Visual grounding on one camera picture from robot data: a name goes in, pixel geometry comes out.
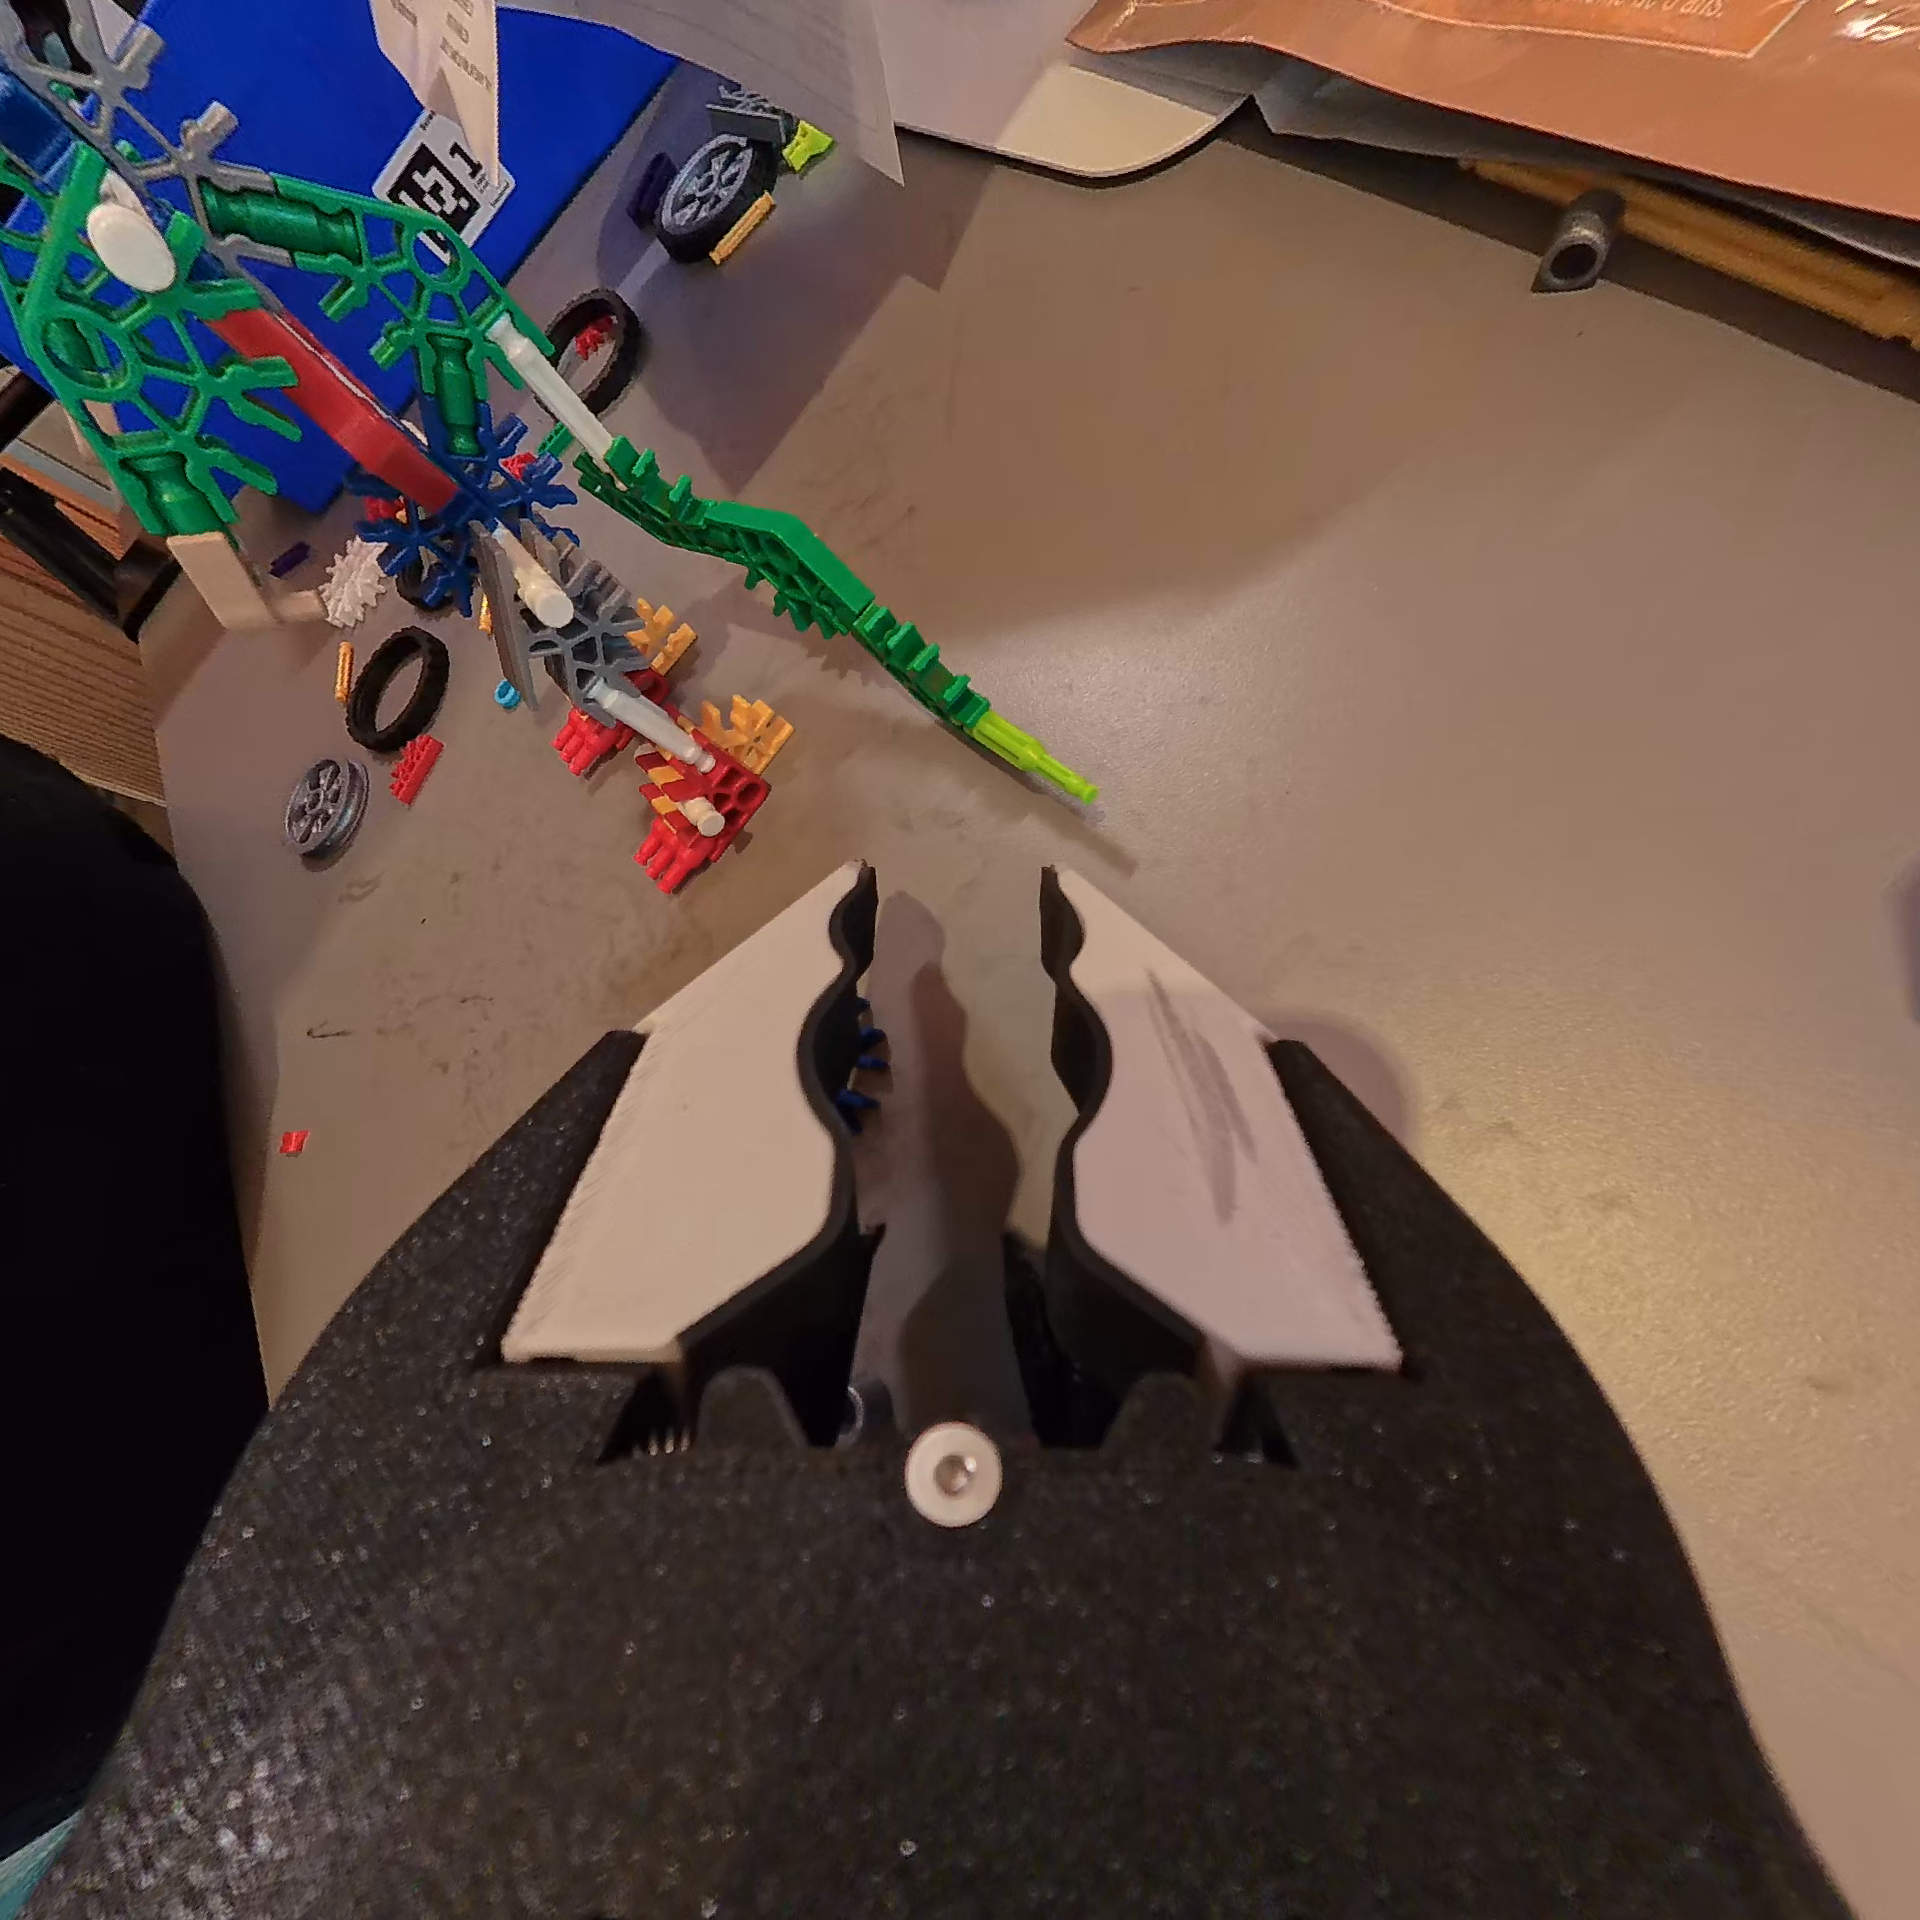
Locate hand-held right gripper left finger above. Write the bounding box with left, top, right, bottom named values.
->
left=495, top=864, right=878, bottom=1413

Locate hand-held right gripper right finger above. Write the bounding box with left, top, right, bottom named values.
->
left=1039, top=864, right=1407, bottom=1413

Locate tan connector piece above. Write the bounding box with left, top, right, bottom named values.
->
left=166, top=516, right=326, bottom=637

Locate colourful toy construction model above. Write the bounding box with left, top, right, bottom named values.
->
left=0, top=0, right=1103, bottom=897

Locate blue snowflake connector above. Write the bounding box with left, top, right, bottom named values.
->
left=834, top=1005, right=895, bottom=1137

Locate grey toy wheel hub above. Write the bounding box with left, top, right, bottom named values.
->
left=279, top=756, right=370, bottom=864

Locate black toy tire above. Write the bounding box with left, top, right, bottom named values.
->
left=661, top=129, right=787, bottom=265
left=341, top=621, right=453, bottom=752
left=545, top=293, right=649, bottom=417

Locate green and lime connector cluster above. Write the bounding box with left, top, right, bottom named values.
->
left=571, top=447, right=1103, bottom=807

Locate white snowflake connector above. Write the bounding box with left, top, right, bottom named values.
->
left=314, top=535, right=398, bottom=626

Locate brown wooden box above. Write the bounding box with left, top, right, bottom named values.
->
left=0, top=527, right=166, bottom=807

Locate small grey spacer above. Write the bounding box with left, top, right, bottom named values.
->
left=1531, top=187, right=1631, bottom=293

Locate yellow rod with grey connector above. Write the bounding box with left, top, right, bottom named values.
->
left=1471, top=152, right=1920, bottom=348

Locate printed instruction sheet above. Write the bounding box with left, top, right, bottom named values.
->
left=367, top=0, right=902, bottom=184

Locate blue plastic bin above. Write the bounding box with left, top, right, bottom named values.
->
left=0, top=0, right=675, bottom=452

